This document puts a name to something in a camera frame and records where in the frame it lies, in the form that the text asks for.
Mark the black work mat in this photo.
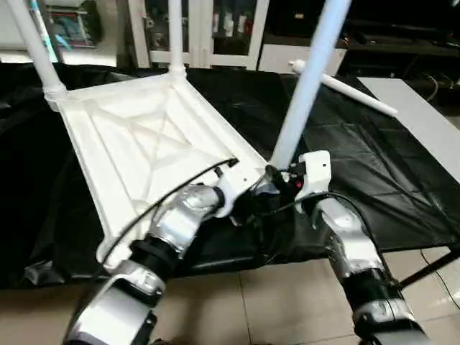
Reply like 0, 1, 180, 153
0, 63, 460, 290

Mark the white drawer unit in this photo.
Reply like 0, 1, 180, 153
259, 43, 347, 77

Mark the white plastic table top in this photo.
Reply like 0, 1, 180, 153
45, 72, 271, 271

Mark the white glass-door cabinet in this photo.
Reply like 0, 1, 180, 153
129, 0, 271, 71

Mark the black metal stand leg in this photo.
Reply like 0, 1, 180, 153
399, 248, 460, 290

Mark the teal storage box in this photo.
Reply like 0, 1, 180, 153
47, 0, 102, 48

